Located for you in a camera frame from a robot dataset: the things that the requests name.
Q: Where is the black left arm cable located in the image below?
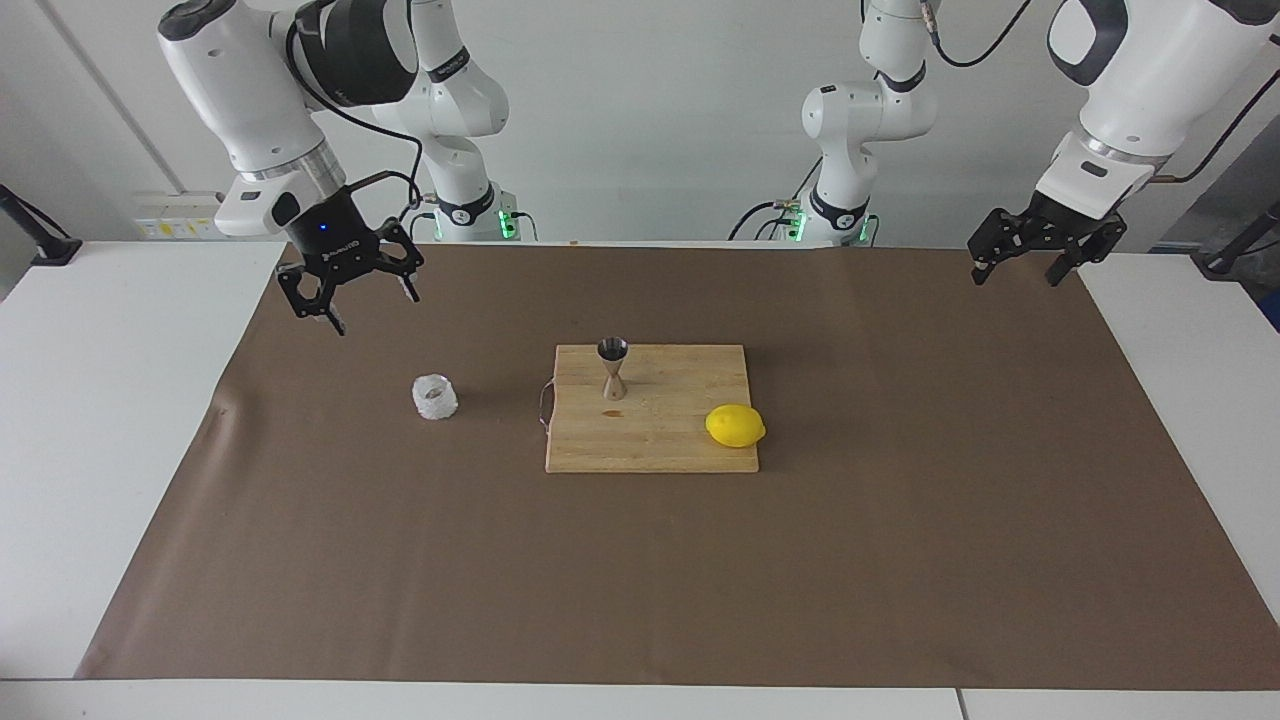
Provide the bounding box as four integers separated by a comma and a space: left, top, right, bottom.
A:
920, 0, 1280, 187

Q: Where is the black camera stand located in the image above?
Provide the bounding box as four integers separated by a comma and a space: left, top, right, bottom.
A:
1195, 200, 1280, 279
0, 183, 83, 267

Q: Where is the brown paper table mat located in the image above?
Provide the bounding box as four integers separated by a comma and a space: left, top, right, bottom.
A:
75, 243, 1280, 691

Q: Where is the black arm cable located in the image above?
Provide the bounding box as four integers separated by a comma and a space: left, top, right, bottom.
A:
920, 0, 1280, 187
285, 20, 427, 227

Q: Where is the clear textured glass cup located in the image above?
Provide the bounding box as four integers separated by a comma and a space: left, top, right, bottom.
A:
412, 374, 460, 424

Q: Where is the black base cable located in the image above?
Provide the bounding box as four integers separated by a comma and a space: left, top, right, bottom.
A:
727, 193, 806, 242

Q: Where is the wooden cutting board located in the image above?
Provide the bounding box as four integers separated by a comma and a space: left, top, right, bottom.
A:
537, 344, 760, 474

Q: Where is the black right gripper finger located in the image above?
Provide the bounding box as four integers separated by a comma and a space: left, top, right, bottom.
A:
277, 262, 347, 338
375, 224, 425, 304

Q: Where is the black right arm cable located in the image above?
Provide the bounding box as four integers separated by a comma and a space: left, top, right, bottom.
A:
285, 20, 427, 227

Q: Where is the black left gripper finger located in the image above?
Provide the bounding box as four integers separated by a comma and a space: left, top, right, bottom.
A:
967, 209, 1037, 289
1044, 221, 1129, 289

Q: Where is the steel double jigger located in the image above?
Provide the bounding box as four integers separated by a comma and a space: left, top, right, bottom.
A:
597, 336, 631, 402

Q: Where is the white wall socket strip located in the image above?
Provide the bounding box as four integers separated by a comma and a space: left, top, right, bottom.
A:
133, 195, 241, 242

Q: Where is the yellow lemon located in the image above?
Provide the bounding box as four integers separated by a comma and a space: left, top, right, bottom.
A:
705, 404, 768, 449

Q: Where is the dark grey panel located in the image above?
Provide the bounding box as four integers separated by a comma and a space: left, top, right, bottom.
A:
1150, 90, 1280, 253

